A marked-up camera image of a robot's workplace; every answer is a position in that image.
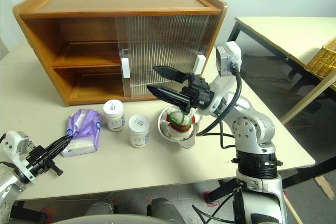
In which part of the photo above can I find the purple tissue pack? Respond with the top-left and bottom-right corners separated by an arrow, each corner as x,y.
60,108 -> 102,158

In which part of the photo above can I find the white plush toy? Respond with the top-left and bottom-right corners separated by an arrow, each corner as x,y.
161,105 -> 197,141

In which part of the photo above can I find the yellow wicker basket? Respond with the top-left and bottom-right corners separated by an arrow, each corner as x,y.
306,37 -> 336,79

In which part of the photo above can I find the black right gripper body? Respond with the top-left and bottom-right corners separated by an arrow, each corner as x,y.
181,72 -> 212,110

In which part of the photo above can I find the light wooden stick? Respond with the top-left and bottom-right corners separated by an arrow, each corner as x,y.
283,196 -> 302,224

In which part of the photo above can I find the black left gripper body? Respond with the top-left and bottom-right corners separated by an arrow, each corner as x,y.
25,144 -> 65,180

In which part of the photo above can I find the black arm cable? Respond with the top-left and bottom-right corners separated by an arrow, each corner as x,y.
195,62 -> 242,150
0,133 -> 19,169

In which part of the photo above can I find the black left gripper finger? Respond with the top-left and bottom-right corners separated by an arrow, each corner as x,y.
49,137 -> 74,160
44,134 -> 74,154

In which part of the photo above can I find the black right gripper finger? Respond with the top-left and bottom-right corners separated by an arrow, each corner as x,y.
153,65 -> 188,83
146,85 -> 191,112

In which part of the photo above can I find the black metal table frame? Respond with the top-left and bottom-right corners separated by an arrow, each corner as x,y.
207,153 -> 336,201

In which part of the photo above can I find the brown cardboard piece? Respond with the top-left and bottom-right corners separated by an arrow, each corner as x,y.
314,176 -> 336,200

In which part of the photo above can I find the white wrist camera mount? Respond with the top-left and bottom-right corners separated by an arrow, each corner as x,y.
206,41 -> 242,116
3,130 -> 37,184

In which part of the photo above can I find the brown wooden cabinet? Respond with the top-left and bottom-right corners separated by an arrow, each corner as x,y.
12,0 -> 228,107

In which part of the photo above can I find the ribbed clear sliding door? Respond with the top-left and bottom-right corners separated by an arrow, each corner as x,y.
115,15 -> 211,98
123,15 -> 221,97

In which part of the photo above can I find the white door handle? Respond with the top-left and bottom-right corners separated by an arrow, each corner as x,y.
193,55 -> 206,75
121,57 -> 131,79

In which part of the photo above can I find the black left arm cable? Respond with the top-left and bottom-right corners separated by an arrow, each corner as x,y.
0,133 -> 19,169

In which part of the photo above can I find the beige side table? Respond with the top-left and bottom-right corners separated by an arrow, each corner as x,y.
227,16 -> 336,125

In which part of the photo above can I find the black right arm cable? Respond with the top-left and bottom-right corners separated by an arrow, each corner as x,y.
195,62 -> 242,150

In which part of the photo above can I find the silver robot torso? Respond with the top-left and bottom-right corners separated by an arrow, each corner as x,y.
49,214 -> 171,224

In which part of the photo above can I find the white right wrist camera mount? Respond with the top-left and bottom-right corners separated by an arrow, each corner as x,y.
206,41 -> 242,116

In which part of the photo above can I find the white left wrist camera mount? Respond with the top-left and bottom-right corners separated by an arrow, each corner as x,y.
3,130 -> 37,184

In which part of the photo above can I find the grey rounded robot leg housing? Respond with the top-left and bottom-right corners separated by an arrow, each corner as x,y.
84,198 -> 117,217
150,197 -> 181,218

